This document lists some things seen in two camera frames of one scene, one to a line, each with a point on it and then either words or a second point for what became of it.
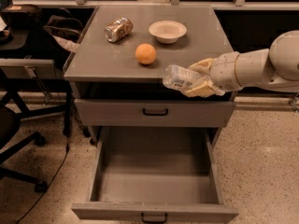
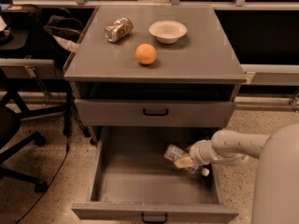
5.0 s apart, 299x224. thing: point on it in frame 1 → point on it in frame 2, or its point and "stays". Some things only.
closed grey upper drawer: [112, 113] stays
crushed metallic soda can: [118, 29] stays
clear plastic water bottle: [180, 78] → [173, 151]
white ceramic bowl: [167, 32] stays
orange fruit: [145, 53] stays
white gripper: [223, 71] → [198, 153]
